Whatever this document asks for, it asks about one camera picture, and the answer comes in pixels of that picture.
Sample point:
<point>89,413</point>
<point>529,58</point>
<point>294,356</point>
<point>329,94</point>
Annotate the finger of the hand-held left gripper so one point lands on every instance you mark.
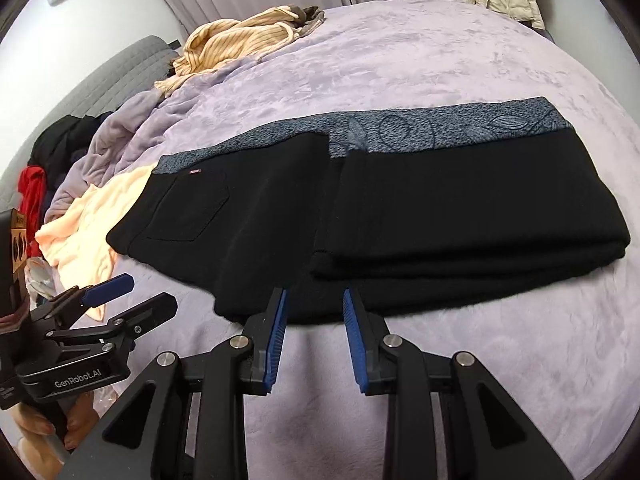
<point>150,310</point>
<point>107,286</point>

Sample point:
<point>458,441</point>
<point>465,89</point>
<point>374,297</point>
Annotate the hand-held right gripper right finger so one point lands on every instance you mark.
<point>355,345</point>

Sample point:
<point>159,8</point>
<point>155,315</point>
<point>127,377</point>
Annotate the crumpled lavender fleece blanket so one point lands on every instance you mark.
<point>130,125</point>

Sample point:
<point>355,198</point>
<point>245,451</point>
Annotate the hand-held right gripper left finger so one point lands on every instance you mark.
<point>275,340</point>

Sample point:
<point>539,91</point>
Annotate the person's left hand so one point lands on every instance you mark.
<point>75,422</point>

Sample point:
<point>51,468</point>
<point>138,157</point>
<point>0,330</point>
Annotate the peach fleece blanket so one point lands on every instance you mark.
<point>85,240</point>

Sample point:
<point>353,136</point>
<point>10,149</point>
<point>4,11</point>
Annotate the lavender bed cover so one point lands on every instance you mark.
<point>400,60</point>

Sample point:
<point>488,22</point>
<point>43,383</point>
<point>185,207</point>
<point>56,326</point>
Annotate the yellow striped garment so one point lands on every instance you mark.
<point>230,35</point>

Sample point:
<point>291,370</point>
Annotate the clear plastic bag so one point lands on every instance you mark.
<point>40,280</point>

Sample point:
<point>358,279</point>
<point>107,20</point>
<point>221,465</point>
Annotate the grey-brown garment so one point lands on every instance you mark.
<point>307,17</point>

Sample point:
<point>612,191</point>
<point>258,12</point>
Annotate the red garment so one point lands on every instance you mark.
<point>32,195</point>

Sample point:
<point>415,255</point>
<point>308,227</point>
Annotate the pile of black clothes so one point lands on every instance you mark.
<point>55,140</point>

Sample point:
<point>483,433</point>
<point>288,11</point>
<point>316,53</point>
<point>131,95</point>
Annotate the black pants with patterned lining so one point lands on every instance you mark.
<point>425,210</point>

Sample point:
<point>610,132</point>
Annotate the grey padded headboard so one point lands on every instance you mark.
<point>100,70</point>

